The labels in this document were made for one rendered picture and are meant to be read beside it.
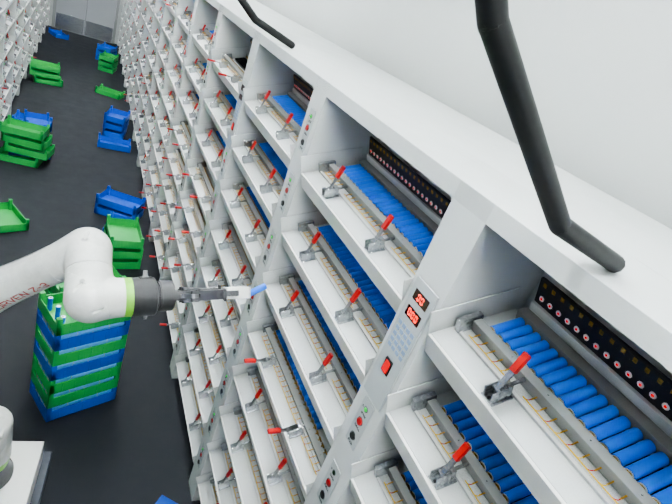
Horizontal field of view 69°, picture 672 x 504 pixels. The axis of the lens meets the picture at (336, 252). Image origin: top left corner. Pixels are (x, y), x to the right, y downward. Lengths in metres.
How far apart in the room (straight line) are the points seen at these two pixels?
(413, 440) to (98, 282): 0.75
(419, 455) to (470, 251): 0.38
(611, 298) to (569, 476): 0.25
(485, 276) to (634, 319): 0.30
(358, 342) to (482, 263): 0.39
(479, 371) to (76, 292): 0.84
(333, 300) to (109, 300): 0.51
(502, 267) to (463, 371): 0.19
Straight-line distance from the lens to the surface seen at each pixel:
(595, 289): 0.69
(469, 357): 0.87
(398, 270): 1.03
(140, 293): 1.22
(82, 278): 1.21
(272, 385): 1.53
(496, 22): 0.44
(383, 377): 1.00
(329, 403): 1.25
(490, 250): 0.85
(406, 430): 0.98
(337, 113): 1.40
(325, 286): 1.27
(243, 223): 1.91
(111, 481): 2.37
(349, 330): 1.15
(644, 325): 0.66
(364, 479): 1.14
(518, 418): 0.81
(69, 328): 2.22
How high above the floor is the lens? 1.92
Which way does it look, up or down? 25 degrees down
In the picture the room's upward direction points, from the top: 22 degrees clockwise
